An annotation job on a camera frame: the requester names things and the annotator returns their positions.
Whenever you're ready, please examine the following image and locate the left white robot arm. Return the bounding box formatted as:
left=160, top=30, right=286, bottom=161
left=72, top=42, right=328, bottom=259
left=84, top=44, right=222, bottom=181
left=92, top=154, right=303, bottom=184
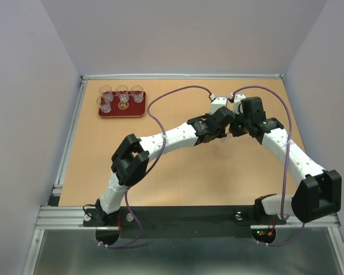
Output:
left=95, top=107, right=234, bottom=226

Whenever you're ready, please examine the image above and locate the red lacquer tray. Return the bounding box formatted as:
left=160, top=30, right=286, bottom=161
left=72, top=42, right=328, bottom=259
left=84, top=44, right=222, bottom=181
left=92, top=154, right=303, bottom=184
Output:
left=98, top=92, right=147, bottom=118

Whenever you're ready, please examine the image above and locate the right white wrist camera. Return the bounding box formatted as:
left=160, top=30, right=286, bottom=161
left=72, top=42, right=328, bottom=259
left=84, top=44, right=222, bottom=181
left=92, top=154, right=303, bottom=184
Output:
left=228, top=93, right=246, bottom=114

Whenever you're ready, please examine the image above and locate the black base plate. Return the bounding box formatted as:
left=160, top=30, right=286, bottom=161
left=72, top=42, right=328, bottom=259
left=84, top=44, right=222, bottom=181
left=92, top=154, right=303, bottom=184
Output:
left=83, top=205, right=283, bottom=239

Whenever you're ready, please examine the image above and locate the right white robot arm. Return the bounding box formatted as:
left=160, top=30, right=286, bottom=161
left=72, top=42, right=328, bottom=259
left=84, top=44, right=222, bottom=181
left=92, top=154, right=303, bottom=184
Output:
left=229, top=94, right=342, bottom=223

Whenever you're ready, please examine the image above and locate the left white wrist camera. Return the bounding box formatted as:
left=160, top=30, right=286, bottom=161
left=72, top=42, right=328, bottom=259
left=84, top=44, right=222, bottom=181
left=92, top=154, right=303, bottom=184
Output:
left=209, top=94, right=228, bottom=115

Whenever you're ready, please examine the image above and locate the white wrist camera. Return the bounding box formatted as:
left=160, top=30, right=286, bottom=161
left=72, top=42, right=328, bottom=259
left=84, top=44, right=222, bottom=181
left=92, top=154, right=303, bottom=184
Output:
left=209, top=94, right=228, bottom=115
left=228, top=93, right=246, bottom=114

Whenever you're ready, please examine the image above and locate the aluminium frame rail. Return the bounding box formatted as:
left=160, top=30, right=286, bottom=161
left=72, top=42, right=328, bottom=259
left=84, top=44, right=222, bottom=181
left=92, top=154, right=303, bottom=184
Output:
left=81, top=73, right=284, bottom=80

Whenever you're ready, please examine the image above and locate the cluster front clear glass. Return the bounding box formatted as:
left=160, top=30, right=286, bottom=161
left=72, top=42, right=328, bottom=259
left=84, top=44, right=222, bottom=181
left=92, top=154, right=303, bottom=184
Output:
left=220, top=134, right=233, bottom=143

